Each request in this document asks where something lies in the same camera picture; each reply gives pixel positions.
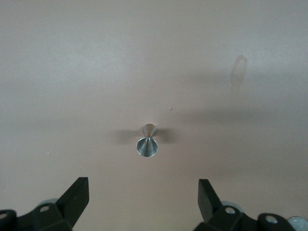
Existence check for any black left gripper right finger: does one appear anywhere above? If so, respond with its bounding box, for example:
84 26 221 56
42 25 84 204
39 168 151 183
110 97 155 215
193 179 293 231

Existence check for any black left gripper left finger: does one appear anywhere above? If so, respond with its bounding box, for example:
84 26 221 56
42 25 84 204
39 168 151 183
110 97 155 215
0 177 90 231

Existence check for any steel double jigger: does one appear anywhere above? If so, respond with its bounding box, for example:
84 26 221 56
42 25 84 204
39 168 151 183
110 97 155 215
136 123 159 158

